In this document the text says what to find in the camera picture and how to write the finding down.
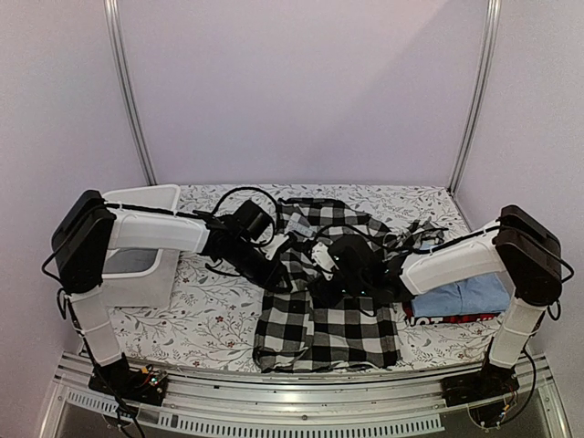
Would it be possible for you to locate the folded red black shirt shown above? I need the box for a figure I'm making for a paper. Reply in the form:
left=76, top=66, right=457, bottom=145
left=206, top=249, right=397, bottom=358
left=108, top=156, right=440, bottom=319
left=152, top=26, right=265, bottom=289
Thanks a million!
left=401, top=302, right=500, bottom=327

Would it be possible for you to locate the left aluminium frame post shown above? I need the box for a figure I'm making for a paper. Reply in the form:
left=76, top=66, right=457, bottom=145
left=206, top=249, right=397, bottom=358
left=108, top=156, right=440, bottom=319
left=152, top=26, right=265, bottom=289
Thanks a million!
left=103, top=0, right=158, bottom=185

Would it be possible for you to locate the aluminium frame post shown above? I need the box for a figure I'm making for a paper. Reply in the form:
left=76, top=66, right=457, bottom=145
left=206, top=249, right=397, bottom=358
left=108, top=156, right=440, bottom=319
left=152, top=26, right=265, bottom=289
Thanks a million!
left=103, top=0, right=158, bottom=185
left=448, top=0, right=502, bottom=198

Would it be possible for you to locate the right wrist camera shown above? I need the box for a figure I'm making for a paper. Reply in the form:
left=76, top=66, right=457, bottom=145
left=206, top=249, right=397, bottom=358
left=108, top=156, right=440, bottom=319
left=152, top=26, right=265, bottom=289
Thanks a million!
left=309, top=235, right=380, bottom=281

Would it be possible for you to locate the white plastic bin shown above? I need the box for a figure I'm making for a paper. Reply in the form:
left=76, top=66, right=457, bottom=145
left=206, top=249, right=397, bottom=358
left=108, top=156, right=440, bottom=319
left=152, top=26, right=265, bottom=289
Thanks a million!
left=102, top=184, right=181, bottom=308

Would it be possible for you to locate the folded light blue shirt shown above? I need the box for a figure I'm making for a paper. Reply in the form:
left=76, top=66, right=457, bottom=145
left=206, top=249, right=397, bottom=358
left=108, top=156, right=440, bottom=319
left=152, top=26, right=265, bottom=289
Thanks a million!
left=412, top=274, right=510, bottom=317

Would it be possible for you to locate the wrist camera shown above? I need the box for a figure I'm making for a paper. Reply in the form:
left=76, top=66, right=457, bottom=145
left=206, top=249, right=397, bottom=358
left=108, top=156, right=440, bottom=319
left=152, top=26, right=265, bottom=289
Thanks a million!
left=234, top=200, right=288, bottom=261
left=309, top=235, right=380, bottom=281

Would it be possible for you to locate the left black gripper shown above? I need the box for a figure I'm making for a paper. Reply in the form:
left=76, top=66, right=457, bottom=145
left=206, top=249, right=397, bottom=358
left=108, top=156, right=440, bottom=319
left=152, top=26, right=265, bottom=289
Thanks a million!
left=228, top=239, right=294, bottom=294

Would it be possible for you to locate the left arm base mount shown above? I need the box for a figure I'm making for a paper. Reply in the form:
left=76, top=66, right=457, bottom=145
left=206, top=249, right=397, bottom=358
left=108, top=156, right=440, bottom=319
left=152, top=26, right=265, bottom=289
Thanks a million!
left=89, top=360, right=168, bottom=406

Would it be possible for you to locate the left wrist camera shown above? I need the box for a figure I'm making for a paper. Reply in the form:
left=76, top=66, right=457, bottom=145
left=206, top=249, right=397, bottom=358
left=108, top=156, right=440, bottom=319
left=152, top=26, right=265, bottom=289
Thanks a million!
left=234, top=200, right=288, bottom=261

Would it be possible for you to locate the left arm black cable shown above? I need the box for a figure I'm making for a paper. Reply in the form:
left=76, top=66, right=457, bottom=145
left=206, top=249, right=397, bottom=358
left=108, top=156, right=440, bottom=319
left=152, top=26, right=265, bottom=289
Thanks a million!
left=209, top=185, right=282, bottom=220

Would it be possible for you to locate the black white plaid shirt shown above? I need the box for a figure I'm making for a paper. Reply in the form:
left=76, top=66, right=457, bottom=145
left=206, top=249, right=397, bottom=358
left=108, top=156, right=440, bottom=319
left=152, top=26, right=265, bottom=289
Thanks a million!
left=253, top=197, right=446, bottom=373

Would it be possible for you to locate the right aluminium frame post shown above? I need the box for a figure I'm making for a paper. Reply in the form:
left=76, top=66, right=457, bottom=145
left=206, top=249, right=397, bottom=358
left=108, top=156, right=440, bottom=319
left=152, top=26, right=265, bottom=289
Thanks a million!
left=448, top=0, right=502, bottom=198

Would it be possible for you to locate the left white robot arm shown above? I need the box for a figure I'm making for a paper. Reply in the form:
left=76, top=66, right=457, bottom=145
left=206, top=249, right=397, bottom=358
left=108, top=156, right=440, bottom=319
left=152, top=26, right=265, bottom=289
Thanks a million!
left=41, top=190, right=291, bottom=396

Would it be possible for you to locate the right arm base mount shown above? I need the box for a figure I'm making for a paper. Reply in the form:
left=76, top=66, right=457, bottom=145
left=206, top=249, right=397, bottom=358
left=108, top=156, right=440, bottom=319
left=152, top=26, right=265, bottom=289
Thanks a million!
left=440, top=364, right=519, bottom=428

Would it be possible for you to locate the floral white tablecloth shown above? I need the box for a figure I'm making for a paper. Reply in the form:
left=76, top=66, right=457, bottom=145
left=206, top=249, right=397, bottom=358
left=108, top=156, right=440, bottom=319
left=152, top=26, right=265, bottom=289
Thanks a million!
left=109, top=184, right=504, bottom=373

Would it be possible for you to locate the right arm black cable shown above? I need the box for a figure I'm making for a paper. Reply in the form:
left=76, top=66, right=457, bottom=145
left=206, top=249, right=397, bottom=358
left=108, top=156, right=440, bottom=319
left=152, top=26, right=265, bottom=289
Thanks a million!
left=314, top=221, right=576, bottom=320

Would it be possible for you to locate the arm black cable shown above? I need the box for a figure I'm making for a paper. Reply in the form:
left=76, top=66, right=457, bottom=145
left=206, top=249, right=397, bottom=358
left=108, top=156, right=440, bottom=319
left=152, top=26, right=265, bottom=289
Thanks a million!
left=314, top=221, right=576, bottom=320
left=209, top=185, right=282, bottom=220

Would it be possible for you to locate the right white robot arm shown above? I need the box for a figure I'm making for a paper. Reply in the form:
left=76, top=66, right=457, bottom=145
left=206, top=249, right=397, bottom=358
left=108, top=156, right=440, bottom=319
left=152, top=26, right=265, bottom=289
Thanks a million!
left=309, top=205, right=574, bottom=398

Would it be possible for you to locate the aluminium front rail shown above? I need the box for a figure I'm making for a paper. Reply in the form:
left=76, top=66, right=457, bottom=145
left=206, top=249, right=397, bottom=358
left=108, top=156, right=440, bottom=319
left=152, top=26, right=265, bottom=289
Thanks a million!
left=39, top=353, right=576, bottom=437

